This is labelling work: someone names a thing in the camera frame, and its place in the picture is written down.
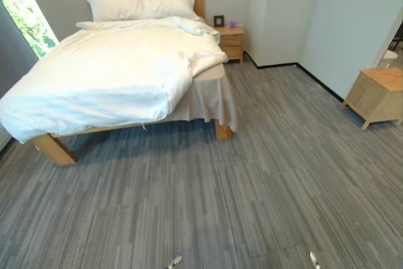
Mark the wooden bed frame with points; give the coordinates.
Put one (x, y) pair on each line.
(56, 151)

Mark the white pillow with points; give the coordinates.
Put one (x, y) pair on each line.
(170, 4)
(115, 6)

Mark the small purple cup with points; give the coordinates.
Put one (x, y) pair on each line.
(232, 24)

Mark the light wooden cabinet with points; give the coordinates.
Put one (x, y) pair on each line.
(374, 95)

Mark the white duvet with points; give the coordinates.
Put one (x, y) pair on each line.
(104, 70)

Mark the dark picture frame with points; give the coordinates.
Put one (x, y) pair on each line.
(218, 20)

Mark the white round stool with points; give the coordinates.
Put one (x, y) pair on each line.
(391, 55)

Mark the window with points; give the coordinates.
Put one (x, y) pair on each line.
(26, 17)

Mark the beige bed sheet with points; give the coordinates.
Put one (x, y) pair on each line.
(217, 99)

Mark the wooden nightstand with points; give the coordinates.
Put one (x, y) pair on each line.
(232, 43)

